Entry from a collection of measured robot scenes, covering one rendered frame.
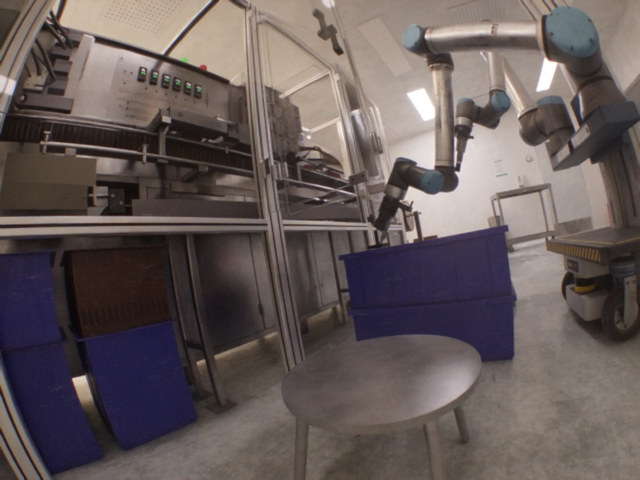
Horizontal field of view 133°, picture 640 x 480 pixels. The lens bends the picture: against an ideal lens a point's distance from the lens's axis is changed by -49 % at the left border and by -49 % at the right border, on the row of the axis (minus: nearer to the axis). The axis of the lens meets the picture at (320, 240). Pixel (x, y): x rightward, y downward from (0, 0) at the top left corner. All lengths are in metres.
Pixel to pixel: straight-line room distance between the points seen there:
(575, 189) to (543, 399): 5.51
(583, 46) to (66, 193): 1.32
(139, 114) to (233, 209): 0.82
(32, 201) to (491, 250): 1.23
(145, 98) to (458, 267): 1.60
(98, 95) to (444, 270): 1.65
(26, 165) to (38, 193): 0.09
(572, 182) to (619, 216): 4.75
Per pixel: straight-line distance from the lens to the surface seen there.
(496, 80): 1.41
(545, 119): 1.47
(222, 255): 1.22
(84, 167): 0.81
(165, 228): 0.74
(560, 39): 0.88
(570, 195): 6.04
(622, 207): 1.40
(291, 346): 1.01
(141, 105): 1.57
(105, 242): 1.28
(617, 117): 0.97
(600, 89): 1.01
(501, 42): 0.99
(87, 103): 1.50
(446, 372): 0.39
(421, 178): 1.02
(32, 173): 0.80
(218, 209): 0.93
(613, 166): 1.41
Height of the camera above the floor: 0.43
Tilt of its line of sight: 4 degrees up
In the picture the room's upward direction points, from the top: 9 degrees counter-clockwise
